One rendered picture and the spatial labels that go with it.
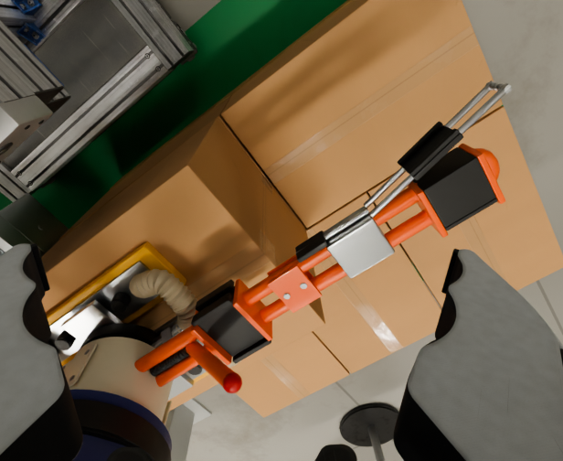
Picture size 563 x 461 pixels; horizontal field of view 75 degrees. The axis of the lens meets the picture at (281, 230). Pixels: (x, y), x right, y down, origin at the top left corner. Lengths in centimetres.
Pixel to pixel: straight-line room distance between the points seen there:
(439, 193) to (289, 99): 57
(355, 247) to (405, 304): 83
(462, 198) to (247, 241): 34
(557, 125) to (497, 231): 77
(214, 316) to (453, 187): 35
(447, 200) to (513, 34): 131
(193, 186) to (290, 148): 44
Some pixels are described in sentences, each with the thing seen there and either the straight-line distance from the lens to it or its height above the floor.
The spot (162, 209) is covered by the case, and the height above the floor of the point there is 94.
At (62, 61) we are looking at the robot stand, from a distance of 144.
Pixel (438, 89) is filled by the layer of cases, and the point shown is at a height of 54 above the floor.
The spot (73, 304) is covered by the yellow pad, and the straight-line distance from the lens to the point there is 76.
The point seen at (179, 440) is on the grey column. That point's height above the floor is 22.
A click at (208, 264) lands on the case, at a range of 66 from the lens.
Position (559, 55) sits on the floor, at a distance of 186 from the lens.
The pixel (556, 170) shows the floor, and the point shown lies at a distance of 201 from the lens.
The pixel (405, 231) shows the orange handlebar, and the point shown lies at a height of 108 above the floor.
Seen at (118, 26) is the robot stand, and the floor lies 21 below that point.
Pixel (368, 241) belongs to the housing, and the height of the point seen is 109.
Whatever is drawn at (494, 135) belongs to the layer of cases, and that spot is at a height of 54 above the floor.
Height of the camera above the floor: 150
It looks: 63 degrees down
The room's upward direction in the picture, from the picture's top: 175 degrees clockwise
